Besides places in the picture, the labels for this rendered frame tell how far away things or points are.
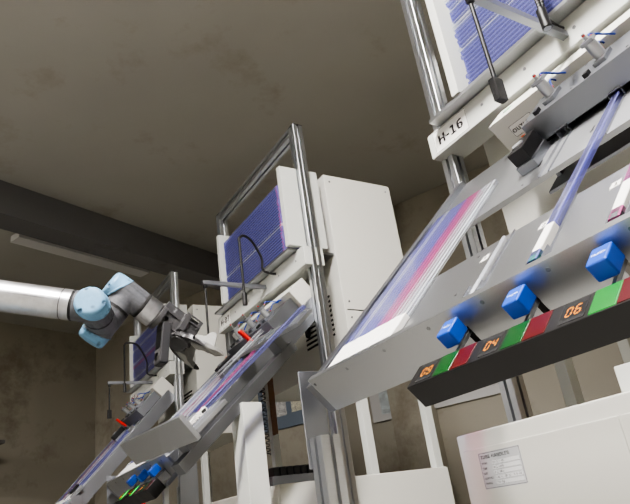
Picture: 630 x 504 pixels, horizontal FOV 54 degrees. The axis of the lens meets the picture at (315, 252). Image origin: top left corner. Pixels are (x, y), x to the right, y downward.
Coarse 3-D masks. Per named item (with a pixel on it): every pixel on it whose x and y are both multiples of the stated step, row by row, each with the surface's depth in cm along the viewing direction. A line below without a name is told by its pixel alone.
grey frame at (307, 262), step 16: (288, 128) 236; (304, 160) 229; (304, 176) 226; (304, 192) 222; (304, 208) 219; (224, 224) 289; (304, 224) 219; (304, 256) 210; (320, 256) 213; (272, 272) 229; (288, 272) 218; (304, 272) 216; (320, 272) 210; (272, 288) 228; (320, 288) 207; (240, 304) 251; (256, 304) 239; (320, 304) 204; (240, 320) 255; (320, 320) 202; (320, 336) 202; (320, 352) 200; (336, 416) 190; (336, 432) 188; (352, 464) 186; (352, 480) 183; (352, 496) 182
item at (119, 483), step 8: (160, 456) 167; (144, 464) 179; (152, 464) 175; (160, 464) 171; (168, 464) 167; (128, 472) 192; (136, 472) 187; (168, 472) 172; (112, 480) 208; (120, 480) 202; (144, 480) 188; (160, 480) 179; (112, 488) 213; (120, 488) 208; (128, 488) 202
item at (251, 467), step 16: (240, 416) 155; (256, 416) 156; (240, 432) 154; (256, 432) 155; (240, 448) 153; (256, 448) 153; (240, 464) 152; (256, 464) 151; (240, 480) 151; (256, 480) 149; (240, 496) 150; (256, 496) 148
